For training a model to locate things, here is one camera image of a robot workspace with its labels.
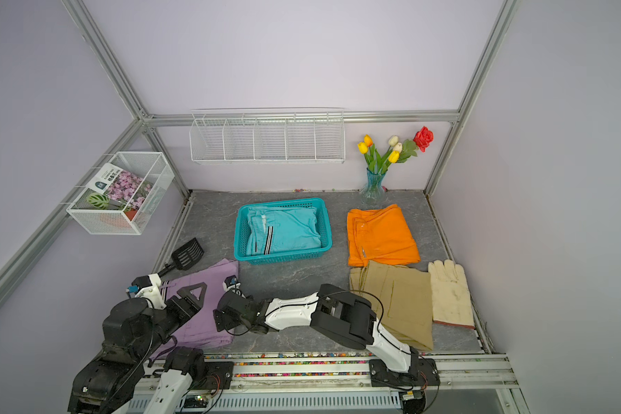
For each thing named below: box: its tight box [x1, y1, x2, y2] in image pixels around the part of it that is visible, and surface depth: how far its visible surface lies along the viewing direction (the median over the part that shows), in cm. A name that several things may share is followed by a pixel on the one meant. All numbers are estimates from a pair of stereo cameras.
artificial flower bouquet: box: [357, 125, 434, 176], surface depth 98 cm
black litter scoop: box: [157, 237, 205, 277], surface depth 101 cm
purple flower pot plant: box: [86, 162, 151, 221], surface depth 75 cm
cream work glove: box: [427, 259, 476, 330], surface depth 89 cm
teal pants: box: [245, 206, 322, 256], surface depth 104 cm
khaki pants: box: [348, 260, 434, 352], surface depth 91 cm
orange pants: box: [346, 204, 421, 268], surface depth 104 cm
